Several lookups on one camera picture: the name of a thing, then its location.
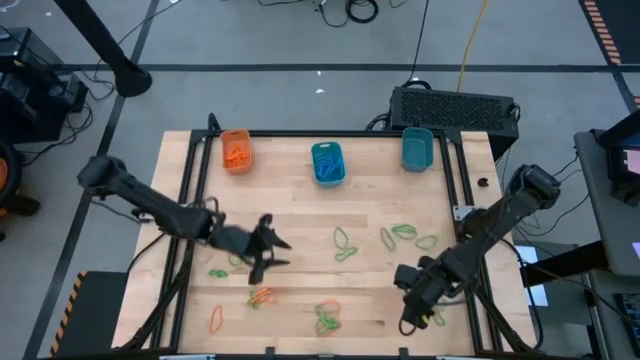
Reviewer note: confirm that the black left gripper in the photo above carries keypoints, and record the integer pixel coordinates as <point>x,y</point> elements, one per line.
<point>240,242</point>

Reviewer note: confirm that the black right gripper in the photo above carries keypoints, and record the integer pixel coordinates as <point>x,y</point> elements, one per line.
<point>425,292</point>

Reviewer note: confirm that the blue rubber band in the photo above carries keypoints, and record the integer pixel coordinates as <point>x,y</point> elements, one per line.
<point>334,172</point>
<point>330,160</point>
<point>325,167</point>

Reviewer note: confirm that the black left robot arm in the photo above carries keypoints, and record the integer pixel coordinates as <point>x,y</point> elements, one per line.
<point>145,200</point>

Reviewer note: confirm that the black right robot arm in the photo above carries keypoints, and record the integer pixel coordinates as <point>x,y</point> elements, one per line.
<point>490,230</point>

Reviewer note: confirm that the silver mounting plate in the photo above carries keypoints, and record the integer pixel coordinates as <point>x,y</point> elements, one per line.
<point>462,211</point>

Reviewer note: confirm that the light teal plastic basket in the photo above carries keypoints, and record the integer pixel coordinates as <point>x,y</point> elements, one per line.
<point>315,170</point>

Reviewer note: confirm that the orange plastic basket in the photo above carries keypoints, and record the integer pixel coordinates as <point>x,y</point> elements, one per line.
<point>235,134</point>

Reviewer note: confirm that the small black white device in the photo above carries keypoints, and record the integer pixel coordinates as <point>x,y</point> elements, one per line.
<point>141,217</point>

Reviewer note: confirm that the dark teal plastic basket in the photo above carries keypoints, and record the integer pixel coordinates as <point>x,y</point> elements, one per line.
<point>417,150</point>

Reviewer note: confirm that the black desk beam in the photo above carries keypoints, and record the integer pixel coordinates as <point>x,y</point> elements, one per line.
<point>565,262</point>

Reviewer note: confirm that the black perforated computer case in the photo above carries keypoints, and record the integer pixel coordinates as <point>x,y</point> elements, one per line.
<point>450,115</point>

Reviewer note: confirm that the dark grey desk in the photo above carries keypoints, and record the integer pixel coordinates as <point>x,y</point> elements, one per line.
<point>605,320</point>

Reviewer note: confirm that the black yellow-striped floor mat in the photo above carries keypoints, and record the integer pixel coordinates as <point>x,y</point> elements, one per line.
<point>95,315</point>

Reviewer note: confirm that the black keyboard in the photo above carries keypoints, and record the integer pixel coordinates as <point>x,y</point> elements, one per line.
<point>630,315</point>

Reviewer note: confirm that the dark laptop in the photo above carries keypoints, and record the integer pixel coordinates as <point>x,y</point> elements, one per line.
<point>625,160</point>

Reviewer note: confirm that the black stand pole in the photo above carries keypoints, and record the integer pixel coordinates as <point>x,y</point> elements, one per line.
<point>100,40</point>

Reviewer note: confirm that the orange black machine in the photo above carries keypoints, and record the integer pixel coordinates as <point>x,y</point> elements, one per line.
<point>5,180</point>

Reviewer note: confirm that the black equipment cart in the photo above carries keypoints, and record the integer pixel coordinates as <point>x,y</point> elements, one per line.
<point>30,85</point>

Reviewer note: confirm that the black orange-striped floor mat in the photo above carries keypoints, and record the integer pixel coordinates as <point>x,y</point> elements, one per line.
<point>615,25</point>

